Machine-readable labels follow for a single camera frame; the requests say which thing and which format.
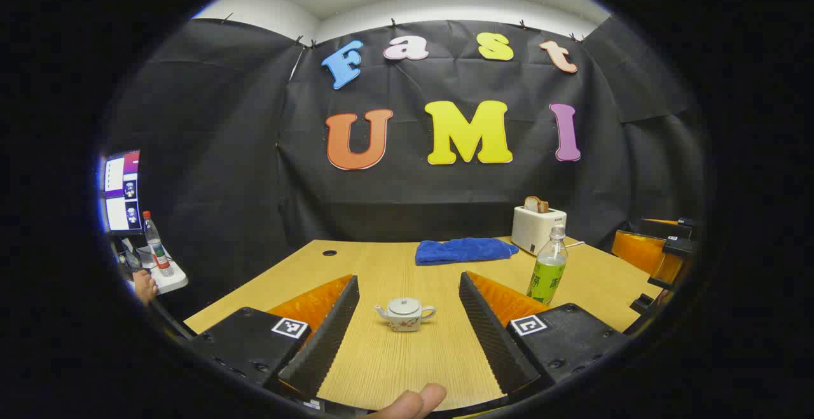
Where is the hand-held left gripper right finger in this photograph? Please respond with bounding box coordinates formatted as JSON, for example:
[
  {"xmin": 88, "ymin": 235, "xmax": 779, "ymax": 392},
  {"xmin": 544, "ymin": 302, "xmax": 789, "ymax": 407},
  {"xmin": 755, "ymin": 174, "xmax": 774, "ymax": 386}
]
[{"xmin": 459, "ymin": 271, "xmax": 630, "ymax": 395}]

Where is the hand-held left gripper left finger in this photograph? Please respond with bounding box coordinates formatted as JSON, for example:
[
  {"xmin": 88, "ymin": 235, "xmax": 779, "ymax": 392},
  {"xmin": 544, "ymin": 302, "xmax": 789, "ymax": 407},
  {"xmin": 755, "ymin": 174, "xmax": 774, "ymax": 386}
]
[{"xmin": 188, "ymin": 274, "xmax": 360, "ymax": 401}]

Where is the green label water bottle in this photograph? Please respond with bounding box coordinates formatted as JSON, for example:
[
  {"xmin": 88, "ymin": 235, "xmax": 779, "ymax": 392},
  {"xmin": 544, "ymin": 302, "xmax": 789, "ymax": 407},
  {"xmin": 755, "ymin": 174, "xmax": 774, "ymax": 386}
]
[{"xmin": 526, "ymin": 226, "xmax": 569, "ymax": 306}]

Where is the white floral teacup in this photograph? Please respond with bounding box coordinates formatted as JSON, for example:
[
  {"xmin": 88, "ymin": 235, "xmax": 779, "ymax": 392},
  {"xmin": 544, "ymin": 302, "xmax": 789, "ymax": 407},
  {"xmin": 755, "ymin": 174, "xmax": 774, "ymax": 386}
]
[{"xmin": 375, "ymin": 298, "xmax": 437, "ymax": 333}]

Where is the red cap plastic bottle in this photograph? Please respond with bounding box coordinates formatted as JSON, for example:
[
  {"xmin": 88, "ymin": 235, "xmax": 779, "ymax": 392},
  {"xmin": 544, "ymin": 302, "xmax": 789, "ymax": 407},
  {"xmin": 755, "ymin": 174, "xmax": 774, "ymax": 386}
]
[{"xmin": 142, "ymin": 210, "xmax": 176, "ymax": 278}]

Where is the blue towel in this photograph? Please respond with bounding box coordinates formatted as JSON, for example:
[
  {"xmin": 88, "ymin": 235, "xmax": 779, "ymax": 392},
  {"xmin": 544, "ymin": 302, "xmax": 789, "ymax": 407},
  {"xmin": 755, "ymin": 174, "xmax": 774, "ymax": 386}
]
[{"xmin": 415, "ymin": 237, "xmax": 520, "ymax": 266}]

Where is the white toaster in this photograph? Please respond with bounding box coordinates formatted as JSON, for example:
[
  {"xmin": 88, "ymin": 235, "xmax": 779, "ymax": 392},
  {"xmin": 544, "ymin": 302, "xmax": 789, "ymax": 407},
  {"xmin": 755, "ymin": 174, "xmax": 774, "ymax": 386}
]
[{"xmin": 511, "ymin": 205, "xmax": 567, "ymax": 256}]

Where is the white side shelf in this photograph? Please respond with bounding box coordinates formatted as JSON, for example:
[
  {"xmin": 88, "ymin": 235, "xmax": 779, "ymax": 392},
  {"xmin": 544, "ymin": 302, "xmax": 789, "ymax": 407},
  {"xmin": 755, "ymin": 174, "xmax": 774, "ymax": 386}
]
[{"xmin": 124, "ymin": 244, "xmax": 190, "ymax": 296}]

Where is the computer monitor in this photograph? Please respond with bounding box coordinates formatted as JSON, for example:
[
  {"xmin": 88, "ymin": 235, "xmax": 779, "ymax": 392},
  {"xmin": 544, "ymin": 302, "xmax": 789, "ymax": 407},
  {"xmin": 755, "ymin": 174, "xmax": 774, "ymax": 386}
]
[{"xmin": 99, "ymin": 149, "xmax": 144, "ymax": 237}]

